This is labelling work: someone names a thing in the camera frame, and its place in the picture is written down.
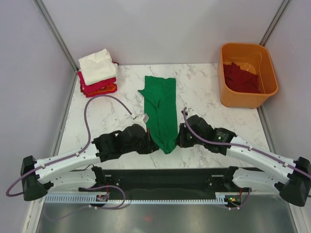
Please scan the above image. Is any green t-shirt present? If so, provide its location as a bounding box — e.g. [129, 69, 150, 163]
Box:
[138, 76, 178, 154]

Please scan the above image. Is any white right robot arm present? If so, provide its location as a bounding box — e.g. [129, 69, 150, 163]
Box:
[176, 111, 311, 207]

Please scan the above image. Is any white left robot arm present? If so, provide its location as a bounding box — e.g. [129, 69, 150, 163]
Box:
[20, 124, 159, 201]

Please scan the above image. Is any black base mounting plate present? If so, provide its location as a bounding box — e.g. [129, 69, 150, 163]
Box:
[78, 166, 265, 201]

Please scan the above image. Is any orange folded t-shirt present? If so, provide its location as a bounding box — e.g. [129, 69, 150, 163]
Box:
[88, 83, 117, 97]

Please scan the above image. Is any pink folded t-shirt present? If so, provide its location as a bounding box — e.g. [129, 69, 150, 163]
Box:
[78, 62, 118, 97]

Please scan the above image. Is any white folded t-shirt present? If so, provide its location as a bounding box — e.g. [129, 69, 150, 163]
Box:
[78, 49, 117, 85]

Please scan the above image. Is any dark red t-shirt in tub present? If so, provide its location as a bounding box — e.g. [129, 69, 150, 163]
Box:
[223, 63, 260, 94]

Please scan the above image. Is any orange plastic tub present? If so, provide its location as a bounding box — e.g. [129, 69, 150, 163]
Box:
[218, 43, 278, 109]

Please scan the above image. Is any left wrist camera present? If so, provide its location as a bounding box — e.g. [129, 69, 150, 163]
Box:
[133, 113, 149, 128]

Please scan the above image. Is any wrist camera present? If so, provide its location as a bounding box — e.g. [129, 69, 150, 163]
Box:
[133, 113, 149, 128]
[181, 107, 193, 117]

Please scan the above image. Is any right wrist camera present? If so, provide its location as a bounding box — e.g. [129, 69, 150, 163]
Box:
[181, 107, 193, 117]

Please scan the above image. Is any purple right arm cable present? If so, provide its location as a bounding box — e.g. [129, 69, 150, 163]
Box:
[182, 106, 311, 211]

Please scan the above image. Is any slotted cable duct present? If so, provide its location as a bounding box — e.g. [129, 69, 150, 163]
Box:
[44, 193, 238, 204]

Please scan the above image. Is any right aluminium frame post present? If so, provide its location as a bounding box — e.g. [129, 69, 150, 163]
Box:
[259, 0, 292, 47]

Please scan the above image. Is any aluminium frame post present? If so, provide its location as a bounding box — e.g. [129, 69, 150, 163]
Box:
[259, 0, 292, 47]
[33, 0, 78, 72]

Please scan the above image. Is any left aluminium frame post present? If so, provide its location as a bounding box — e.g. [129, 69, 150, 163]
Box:
[33, 0, 78, 72]

